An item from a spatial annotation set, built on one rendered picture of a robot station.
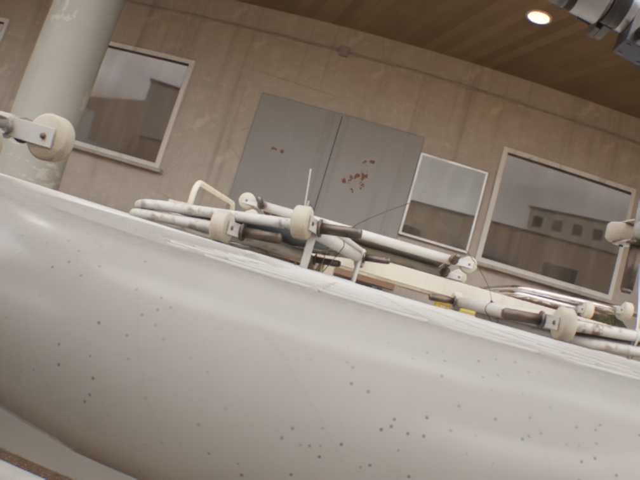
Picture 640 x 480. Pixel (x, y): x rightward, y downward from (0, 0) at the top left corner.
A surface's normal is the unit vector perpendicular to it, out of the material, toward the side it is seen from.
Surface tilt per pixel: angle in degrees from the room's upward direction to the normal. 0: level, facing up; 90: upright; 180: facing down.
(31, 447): 90
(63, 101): 90
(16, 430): 90
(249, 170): 90
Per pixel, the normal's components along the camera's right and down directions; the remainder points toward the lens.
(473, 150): -0.02, -0.09
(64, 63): 0.48, 0.07
